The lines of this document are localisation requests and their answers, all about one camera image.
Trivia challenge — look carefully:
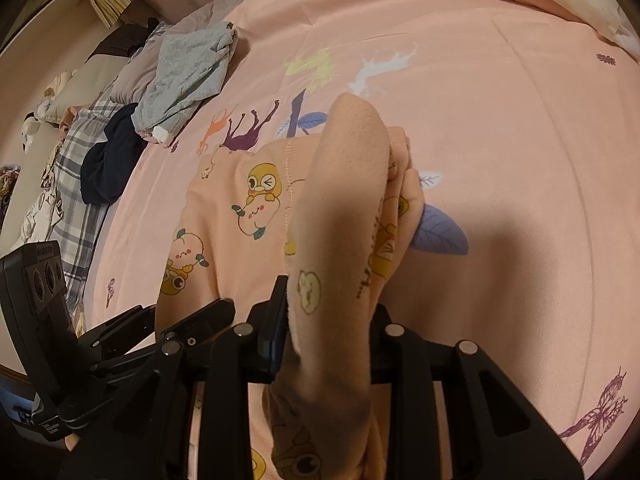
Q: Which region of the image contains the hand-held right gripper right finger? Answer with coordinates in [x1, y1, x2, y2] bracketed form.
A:
[367, 302, 585, 480]

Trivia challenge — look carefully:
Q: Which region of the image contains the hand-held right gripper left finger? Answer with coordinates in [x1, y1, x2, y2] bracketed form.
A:
[57, 275, 291, 480]

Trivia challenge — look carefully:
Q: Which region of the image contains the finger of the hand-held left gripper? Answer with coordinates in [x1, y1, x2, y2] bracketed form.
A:
[89, 298, 236, 377]
[79, 304, 159, 361]

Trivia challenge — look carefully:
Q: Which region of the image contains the pink cartoon print garment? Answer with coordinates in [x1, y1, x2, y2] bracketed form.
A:
[155, 92, 427, 480]

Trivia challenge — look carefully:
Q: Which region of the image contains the heap of pale clothes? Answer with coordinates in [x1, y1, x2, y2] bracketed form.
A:
[0, 161, 69, 247]

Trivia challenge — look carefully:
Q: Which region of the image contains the plaid cloth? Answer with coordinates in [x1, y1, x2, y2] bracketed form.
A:
[49, 99, 132, 332]

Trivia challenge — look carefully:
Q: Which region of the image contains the navy garment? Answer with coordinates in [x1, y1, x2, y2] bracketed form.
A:
[80, 102, 149, 206]

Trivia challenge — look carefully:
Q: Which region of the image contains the white plush toy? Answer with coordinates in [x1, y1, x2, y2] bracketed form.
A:
[20, 111, 44, 154]

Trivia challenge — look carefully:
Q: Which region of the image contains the pink animal print bed sheet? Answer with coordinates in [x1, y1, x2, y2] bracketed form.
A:
[82, 0, 640, 480]

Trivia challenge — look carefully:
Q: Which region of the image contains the beige pillow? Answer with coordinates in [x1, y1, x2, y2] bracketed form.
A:
[49, 52, 132, 122]

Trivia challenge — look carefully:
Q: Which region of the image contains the grey garment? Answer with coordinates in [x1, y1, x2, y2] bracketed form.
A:
[131, 22, 240, 147]

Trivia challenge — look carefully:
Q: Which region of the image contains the dark brown cloth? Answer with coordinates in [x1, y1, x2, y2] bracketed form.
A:
[92, 22, 162, 62]

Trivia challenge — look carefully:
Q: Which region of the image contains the pale grey blanket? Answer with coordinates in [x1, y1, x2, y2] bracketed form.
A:
[106, 0, 267, 107]

